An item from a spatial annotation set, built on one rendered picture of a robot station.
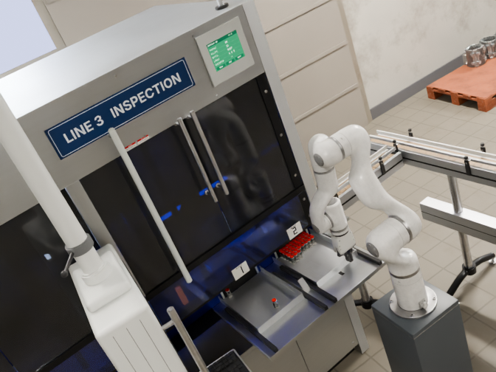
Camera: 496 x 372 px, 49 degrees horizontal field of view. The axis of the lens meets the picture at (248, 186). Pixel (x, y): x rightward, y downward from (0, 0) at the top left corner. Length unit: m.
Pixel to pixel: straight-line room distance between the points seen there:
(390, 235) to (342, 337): 1.26
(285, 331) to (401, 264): 0.59
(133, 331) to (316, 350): 1.55
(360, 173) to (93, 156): 0.99
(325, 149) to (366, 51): 3.75
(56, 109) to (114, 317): 0.76
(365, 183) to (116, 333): 1.01
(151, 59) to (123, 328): 1.00
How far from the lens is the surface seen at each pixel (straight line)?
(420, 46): 6.16
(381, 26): 5.78
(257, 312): 2.51
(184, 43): 2.18
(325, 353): 3.15
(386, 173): 3.16
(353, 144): 2.03
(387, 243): 2.03
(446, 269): 3.77
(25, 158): 1.68
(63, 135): 2.04
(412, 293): 2.24
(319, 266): 2.62
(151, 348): 1.79
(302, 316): 2.41
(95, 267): 1.84
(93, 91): 2.05
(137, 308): 1.71
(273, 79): 2.41
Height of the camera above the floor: 2.50
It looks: 28 degrees down
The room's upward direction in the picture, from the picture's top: 22 degrees counter-clockwise
